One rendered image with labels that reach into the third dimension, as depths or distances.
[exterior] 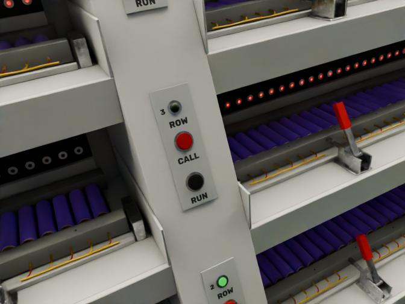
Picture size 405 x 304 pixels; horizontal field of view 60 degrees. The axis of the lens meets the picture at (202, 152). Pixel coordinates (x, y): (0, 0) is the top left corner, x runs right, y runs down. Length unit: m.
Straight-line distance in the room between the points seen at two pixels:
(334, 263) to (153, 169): 0.34
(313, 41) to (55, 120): 0.29
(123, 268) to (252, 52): 0.26
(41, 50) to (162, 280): 0.26
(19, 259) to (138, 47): 0.24
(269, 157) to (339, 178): 0.09
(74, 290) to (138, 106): 0.19
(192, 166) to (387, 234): 0.39
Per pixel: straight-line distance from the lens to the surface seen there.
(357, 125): 0.56
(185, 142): 0.34
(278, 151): 0.48
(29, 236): 0.44
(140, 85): 0.33
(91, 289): 0.38
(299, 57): 0.43
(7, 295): 0.40
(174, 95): 0.34
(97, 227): 0.40
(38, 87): 0.35
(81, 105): 0.33
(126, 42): 0.34
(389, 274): 0.63
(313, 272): 0.57
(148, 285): 0.38
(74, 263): 0.40
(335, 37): 0.46
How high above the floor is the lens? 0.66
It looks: 12 degrees down
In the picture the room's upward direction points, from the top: 15 degrees counter-clockwise
